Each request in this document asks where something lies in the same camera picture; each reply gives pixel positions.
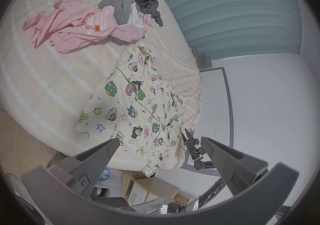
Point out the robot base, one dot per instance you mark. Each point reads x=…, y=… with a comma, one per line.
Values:
x=117, y=181

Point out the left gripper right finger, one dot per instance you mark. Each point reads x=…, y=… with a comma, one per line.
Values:
x=232, y=169

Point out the pink T-shirt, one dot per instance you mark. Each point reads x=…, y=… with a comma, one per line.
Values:
x=70, y=26

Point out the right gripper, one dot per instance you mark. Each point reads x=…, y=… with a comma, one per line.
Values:
x=193, y=145

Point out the grey bedside table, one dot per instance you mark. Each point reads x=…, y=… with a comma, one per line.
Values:
x=202, y=60

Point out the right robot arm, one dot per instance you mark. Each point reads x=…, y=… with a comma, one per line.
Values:
x=198, y=165

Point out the white printed pyjama top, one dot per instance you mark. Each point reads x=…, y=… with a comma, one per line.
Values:
x=130, y=108

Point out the grey knitted garment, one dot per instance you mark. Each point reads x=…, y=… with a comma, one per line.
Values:
x=120, y=8

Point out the bed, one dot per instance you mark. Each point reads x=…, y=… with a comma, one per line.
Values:
x=62, y=81

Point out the blue-green curtain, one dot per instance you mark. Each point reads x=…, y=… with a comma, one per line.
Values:
x=225, y=6

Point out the wooden chest of drawers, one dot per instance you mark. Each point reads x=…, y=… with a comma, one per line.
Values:
x=155, y=189

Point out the white garment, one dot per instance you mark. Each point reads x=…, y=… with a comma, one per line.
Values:
x=136, y=20

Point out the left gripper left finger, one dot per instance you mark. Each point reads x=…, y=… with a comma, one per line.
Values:
x=87, y=166

